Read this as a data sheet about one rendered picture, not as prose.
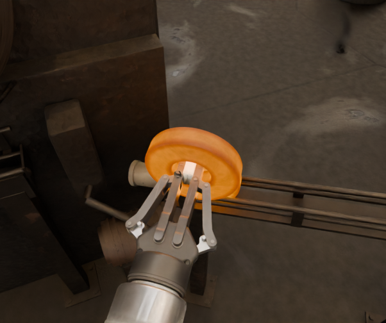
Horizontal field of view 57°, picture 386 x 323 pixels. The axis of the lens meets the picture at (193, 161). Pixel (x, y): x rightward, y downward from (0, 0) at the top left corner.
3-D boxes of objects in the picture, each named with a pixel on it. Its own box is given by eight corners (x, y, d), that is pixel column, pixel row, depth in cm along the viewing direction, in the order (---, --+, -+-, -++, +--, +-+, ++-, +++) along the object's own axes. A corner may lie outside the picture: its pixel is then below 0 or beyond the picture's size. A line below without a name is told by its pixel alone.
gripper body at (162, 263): (127, 292, 47) (148, 229, 53) (188, 307, 46) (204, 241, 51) (116, 273, 41) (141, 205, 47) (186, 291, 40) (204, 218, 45)
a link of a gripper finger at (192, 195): (169, 242, 45) (180, 245, 45) (192, 172, 52) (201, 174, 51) (171, 254, 49) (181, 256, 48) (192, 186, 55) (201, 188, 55)
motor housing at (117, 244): (124, 285, 132) (92, 212, 90) (179, 265, 137) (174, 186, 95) (133, 320, 124) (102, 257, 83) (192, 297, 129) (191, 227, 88)
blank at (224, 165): (139, 121, 53) (132, 138, 52) (242, 130, 50) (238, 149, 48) (160, 179, 66) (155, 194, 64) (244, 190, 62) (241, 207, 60)
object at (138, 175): (140, 170, 86) (134, 154, 81) (176, 175, 84) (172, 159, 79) (131, 190, 82) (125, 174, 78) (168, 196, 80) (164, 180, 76)
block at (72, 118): (70, 169, 96) (41, 102, 77) (100, 161, 97) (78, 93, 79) (77, 200, 89) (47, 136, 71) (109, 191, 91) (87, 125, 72)
